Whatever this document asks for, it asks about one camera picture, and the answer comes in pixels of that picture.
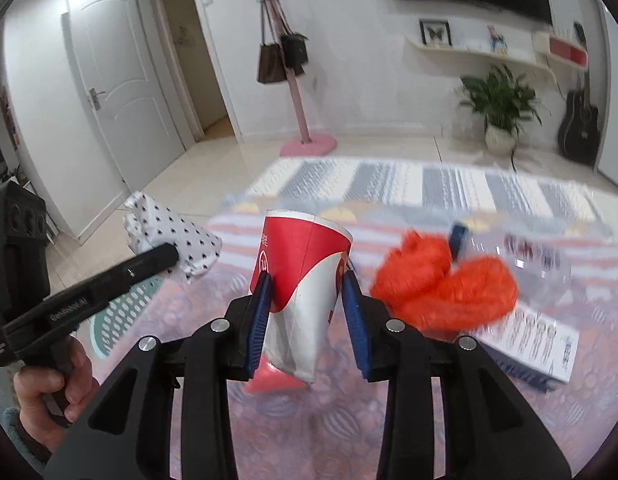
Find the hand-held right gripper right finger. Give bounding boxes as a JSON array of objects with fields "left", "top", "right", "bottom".
[{"left": 340, "top": 270, "right": 572, "bottom": 480}]

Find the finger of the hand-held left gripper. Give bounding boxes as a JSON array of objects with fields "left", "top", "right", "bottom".
[{"left": 89, "top": 242, "right": 180, "bottom": 295}]

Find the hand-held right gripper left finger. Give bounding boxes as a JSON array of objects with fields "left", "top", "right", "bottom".
[{"left": 44, "top": 271, "right": 275, "bottom": 480}]

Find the white black-dotted cloth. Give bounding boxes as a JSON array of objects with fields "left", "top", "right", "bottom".
[{"left": 123, "top": 191, "right": 223, "bottom": 286}]

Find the red and white paper cup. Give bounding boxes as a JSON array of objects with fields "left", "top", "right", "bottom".
[{"left": 243, "top": 209, "right": 354, "bottom": 395}]

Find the person's left forearm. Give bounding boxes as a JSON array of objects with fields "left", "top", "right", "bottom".
[{"left": 2, "top": 406, "right": 54, "bottom": 477}]

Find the person's left hand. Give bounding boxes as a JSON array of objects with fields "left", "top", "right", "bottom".
[{"left": 13, "top": 337, "right": 101, "bottom": 453}]

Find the orange mesh net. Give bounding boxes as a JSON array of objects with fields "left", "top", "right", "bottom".
[{"left": 370, "top": 230, "right": 520, "bottom": 335}]

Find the pink patterned tablecloth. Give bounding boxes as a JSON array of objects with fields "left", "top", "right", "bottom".
[{"left": 84, "top": 200, "right": 618, "bottom": 480}]

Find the grey striped rug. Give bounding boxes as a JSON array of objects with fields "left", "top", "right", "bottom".
[{"left": 244, "top": 157, "right": 606, "bottom": 222}]

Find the white door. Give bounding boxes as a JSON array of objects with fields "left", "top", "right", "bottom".
[{"left": 63, "top": 0, "right": 186, "bottom": 239}]

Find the white and blue box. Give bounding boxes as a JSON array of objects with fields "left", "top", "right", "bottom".
[{"left": 475, "top": 300, "right": 581, "bottom": 394}]

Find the pink coat rack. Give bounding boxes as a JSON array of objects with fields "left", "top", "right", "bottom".
[{"left": 255, "top": 0, "right": 338, "bottom": 158}]

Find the clear plastic bottle blue cap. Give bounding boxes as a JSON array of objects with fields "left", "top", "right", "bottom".
[{"left": 449, "top": 222, "right": 573, "bottom": 312}]

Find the brown handbag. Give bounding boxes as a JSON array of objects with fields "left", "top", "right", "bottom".
[{"left": 257, "top": 42, "right": 289, "bottom": 85}]

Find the green potted plant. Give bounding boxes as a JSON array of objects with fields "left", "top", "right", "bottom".
[{"left": 456, "top": 65, "right": 544, "bottom": 156}]

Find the black guitar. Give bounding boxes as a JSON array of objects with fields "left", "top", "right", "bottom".
[{"left": 557, "top": 72, "right": 601, "bottom": 167}]

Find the small colourful figurine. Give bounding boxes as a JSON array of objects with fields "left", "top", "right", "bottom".
[{"left": 487, "top": 25, "right": 508, "bottom": 55}]

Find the white wall shelf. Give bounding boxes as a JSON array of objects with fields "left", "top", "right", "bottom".
[{"left": 406, "top": 37, "right": 560, "bottom": 87}]

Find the black butterfly picture frame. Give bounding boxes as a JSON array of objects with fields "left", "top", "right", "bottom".
[{"left": 419, "top": 19, "right": 452, "bottom": 49}]

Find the red and white wall cabinet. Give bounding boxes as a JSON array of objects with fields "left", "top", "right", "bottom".
[{"left": 531, "top": 30, "right": 589, "bottom": 69}]

